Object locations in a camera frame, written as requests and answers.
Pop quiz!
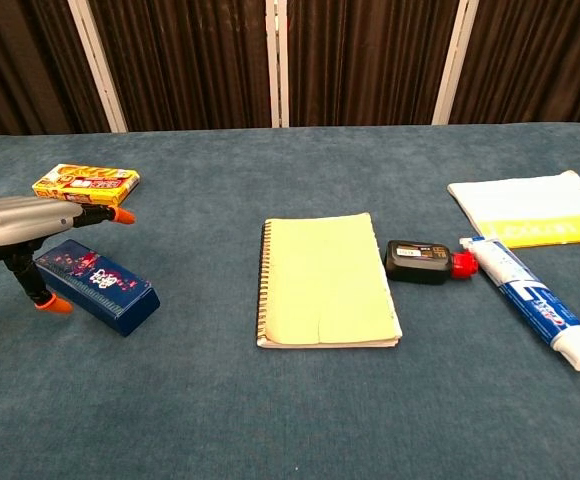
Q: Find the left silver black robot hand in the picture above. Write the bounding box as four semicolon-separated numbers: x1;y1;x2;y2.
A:
0;195;137;315

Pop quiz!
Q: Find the blue-edged card with glasses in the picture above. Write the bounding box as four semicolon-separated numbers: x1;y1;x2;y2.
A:
34;238;162;338

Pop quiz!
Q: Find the yellow red food box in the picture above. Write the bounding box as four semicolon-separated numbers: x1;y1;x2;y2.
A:
31;163;141;208

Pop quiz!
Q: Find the dark brown pleated curtain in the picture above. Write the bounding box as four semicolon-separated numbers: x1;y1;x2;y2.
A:
286;0;460;128
448;0;580;125
0;0;111;144
85;0;274;132

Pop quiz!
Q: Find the yellow spiral notebook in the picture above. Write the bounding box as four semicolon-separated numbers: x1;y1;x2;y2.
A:
255;212;404;350

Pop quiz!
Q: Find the blue velvet table cover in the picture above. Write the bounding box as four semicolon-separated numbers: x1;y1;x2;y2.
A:
0;121;580;480

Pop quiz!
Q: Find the white yellow flat pouch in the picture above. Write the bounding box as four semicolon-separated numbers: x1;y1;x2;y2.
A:
446;169;580;250

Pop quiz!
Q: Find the blue white toothpaste tube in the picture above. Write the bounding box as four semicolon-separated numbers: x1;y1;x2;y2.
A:
458;236;580;372

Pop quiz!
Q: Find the white screen frame post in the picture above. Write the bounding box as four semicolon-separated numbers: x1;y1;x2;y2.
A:
67;0;129;134
430;0;480;126
265;0;290;129

